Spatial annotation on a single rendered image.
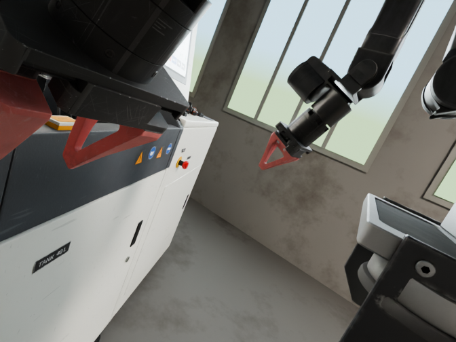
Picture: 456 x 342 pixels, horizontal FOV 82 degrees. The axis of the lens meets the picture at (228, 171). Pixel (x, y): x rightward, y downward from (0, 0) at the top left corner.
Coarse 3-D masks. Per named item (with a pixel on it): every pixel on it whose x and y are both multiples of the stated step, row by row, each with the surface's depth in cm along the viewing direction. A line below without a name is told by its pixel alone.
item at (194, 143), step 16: (192, 32) 148; (192, 48) 153; (192, 64) 159; (192, 128) 107; (208, 128) 139; (192, 144) 119; (208, 144) 160; (176, 160) 105; (192, 160) 134; (176, 176) 116; (192, 176) 152; (160, 192) 102; (176, 192) 129; (160, 208) 112; (176, 208) 148; (160, 224) 125; (176, 224) 171; (144, 240) 109; (160, 240) 142; (144, 256) 121; (160, 256) 166; (144, 272) 137; (128, 288) 118
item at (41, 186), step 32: (96, 128) 47; (32, 160) 35; (96, 160) 50; (128, 160) 63; (160, 160) 85; (32, 192) 37; (64, 192) 44; (96, 192) 55; (0, 224) 34; (32, 224) 40
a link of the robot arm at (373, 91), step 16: (400, 0) 42; (416, 0) 41; (384, 16) 43; (400, 16) 42; (416, 16) 43; (368, 32) 44; (384, 32) 43; (400, 32) 42; (368, 48) 44; (384, 48) 43; (400, 48) 45; (352, 64) 45; (384, 64) 42; (384, 80) 48; (368, 96) 48
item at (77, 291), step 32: (128, 192) 71; (64, 224) 48; (96, 224) 61; (128, 224) 82; (0, 256) 37; (32, 256) 43; (64, 256) 53; (96, 256) 69; (128, 256) 96; (0, 288) 39; (32, 288) 47; (64, 288) 59; (96, 288) 79; (0, 320) 42; (32, 320) 52; (64, 320) 67; (96, 320) 93
